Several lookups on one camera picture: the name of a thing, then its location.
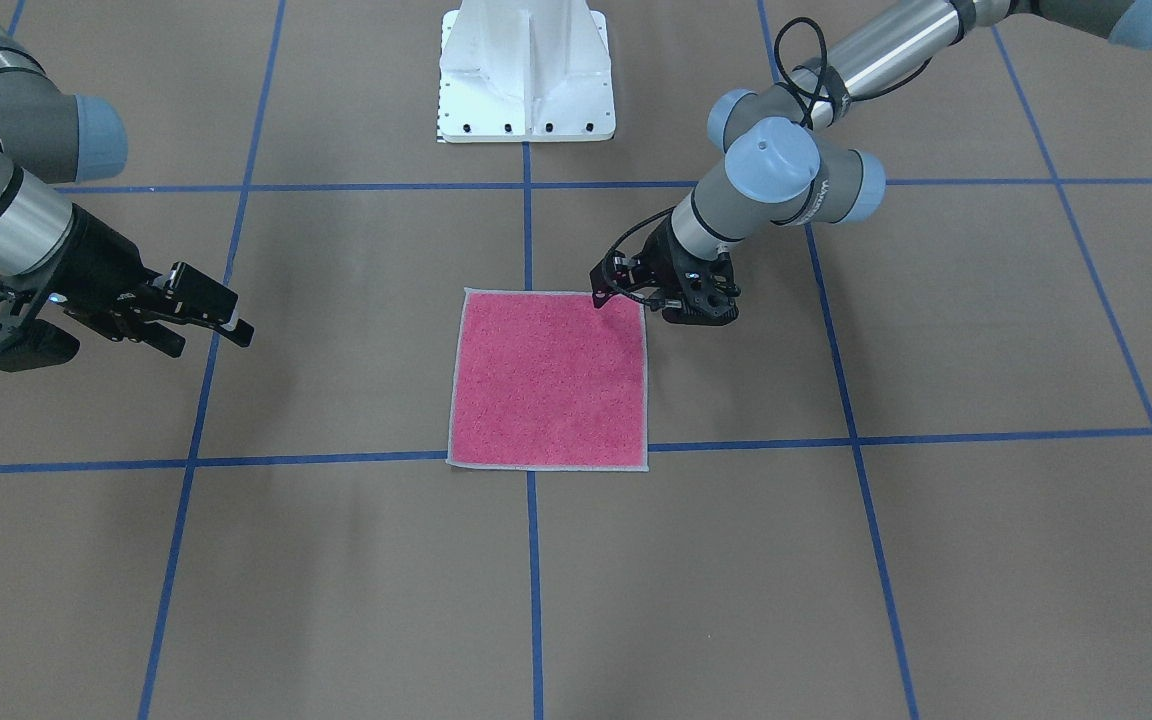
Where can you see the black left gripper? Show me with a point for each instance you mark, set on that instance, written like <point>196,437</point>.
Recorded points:
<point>663,254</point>

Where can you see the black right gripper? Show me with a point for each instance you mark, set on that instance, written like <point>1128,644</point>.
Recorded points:
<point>104,262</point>

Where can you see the pink and grey towel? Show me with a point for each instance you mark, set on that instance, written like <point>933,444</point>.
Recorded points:
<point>546,381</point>

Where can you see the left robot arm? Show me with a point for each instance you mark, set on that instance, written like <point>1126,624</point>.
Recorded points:
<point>776,168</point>

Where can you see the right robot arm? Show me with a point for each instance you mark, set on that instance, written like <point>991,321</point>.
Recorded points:
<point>53,251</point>

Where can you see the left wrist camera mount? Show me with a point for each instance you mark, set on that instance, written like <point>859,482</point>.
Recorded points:
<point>701,292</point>

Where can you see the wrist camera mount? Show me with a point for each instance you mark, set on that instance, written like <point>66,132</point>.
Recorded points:
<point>701,292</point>
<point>28,342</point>

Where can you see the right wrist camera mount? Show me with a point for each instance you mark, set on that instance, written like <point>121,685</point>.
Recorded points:
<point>28,342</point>

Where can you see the white central pedestal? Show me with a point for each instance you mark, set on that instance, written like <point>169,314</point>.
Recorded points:
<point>525,72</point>

